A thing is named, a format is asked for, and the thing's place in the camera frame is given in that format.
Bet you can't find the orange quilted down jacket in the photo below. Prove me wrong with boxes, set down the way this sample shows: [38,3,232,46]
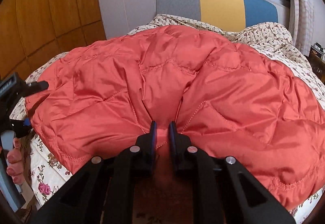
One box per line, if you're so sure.
[24,24,325,212]

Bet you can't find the person's left hand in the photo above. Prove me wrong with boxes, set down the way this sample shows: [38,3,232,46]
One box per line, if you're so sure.
[6,138,25,185]

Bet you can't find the wooden wardrobe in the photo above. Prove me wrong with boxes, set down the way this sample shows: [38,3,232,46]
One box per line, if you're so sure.
[1,0,106,79]

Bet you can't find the wooden side table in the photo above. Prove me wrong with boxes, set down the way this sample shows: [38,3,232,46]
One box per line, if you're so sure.
[307,42,325,83]

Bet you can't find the grey yellow blue headboard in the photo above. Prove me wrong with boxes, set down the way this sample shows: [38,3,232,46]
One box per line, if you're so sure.
[156,0,279,32]

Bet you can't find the right floral curtain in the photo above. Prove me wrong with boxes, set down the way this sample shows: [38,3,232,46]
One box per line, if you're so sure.
[296,0,315,55]

